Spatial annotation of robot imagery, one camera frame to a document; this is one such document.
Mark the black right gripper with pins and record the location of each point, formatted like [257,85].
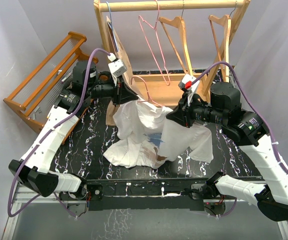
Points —
[179,114]

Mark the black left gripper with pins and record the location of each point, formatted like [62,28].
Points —
[121,93]

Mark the white t shirt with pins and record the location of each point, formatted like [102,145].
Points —
[147,138]

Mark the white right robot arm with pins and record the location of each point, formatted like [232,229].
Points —
[251,134]

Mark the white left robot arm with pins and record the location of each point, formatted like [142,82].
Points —
[33,169]

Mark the wooden clothes rack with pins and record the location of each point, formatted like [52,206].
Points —
[230,26]

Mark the orange wooden shelf rack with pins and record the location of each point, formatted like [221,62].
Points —
[34,96]

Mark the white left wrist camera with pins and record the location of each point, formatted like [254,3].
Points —
[116,66]

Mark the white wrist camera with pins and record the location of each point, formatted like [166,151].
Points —
[189,84]
[116,66]

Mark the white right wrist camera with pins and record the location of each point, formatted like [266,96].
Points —
[189,84]

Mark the blue wire hanger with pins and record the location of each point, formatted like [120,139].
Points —
[116,46]

